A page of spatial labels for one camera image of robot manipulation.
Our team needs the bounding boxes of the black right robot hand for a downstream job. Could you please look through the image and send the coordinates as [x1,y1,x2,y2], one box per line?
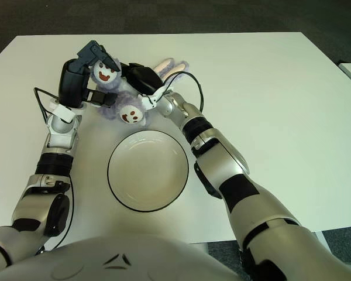
[121,61,166,97]

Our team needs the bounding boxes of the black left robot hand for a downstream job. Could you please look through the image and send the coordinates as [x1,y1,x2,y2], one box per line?
[58,40,122,109]

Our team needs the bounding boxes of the purple plush bunny doll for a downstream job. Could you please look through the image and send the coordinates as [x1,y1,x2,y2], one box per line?
[89,57,191,127]

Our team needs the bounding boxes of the white plate with black rim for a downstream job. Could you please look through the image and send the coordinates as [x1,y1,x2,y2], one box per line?
[107,130,190,212]

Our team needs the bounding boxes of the white right wrist connector box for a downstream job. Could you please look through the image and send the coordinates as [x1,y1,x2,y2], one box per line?
[137,86,169,109]

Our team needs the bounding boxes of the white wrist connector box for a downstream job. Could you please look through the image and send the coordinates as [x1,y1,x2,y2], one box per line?
[137,86,169,109]
[48,99,77,124]

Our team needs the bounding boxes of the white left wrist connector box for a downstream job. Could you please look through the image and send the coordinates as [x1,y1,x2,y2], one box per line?
[48,99,77,124]

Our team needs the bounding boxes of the grey robot torso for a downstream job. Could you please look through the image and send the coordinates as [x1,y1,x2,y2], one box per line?
[0,235,243,281]

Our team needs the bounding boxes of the white table leg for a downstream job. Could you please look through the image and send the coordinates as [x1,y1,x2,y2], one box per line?
[309,231,324,249]

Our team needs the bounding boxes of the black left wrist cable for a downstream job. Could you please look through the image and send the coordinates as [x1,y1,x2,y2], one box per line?
[33,87,61,124]

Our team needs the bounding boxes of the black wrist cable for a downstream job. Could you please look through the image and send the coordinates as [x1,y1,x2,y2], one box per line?
[160,71,205,112]
[33,87,61,124]

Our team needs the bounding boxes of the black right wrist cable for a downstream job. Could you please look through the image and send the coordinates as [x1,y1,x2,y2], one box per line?
[160,71,205,112]

